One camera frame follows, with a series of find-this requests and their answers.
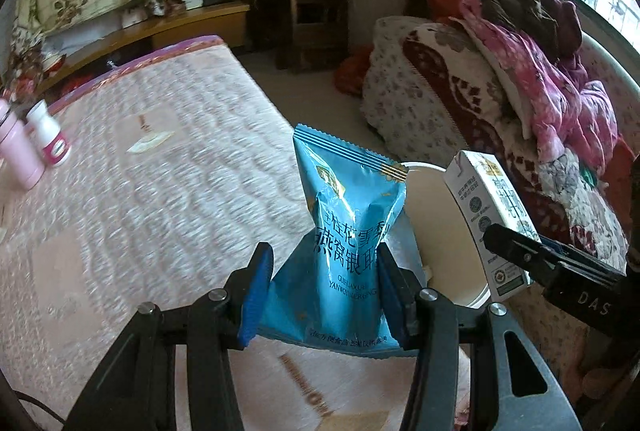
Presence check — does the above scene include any pile of pink clothes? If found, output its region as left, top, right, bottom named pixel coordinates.
left=459, top=0, right=622, bottom=162

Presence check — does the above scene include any floral plastic bag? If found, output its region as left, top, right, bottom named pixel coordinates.
left=0, top=46, right=67, bottom=103

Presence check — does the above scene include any white plastic bin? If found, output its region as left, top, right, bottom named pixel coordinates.
left=400, top=161, right=493, bottom=309

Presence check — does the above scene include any white bottle with pink label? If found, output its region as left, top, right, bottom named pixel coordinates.
left=25, top=100, right=72, bottom=167

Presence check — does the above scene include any black cable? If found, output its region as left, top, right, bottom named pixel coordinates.
left=12, top=390, right=67, bottom=425

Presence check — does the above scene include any pink quilted mattress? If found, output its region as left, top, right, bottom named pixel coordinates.
left=0, top=35, right=476, bottom=431

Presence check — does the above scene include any red bag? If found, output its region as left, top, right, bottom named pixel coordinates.
left=334, top=48, right=374, bottom=97

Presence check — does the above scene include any white green milk carton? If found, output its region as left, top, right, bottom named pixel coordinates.
left=442, top=150, right=543, bottom=304

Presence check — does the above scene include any floral covered sofa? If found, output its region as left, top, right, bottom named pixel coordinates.
left=360, top=15, right=640, bottom=392

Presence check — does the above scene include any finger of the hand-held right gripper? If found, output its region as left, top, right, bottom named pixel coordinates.
left=481, top=222, right=626, bottom=294
left=537, top=236, right=627, bottom=276

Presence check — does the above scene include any wooden cabinet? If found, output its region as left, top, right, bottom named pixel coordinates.
left=35, top=1, right=251, bottom=93

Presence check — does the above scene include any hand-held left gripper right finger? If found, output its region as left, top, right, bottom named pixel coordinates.
left=375, top=243, right=583, bottom=431

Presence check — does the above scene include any blue snack packet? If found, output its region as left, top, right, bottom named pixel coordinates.
left=257, top=124, right=408, bottom=354

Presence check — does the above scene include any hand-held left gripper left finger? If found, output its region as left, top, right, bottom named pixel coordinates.
left=65, top=241, right=276, bottom=431

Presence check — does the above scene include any pink thermos bottle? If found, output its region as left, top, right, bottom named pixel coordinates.
left=0, top=98, right=46, bottom=190

